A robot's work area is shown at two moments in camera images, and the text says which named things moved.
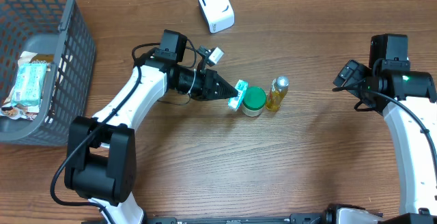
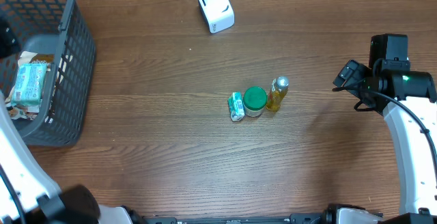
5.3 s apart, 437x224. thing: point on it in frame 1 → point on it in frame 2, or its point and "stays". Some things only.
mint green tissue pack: [28, 84] stays
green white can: [254, 101] stays
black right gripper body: [351, 75] stays
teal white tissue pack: [234, 103] → [236, 106]
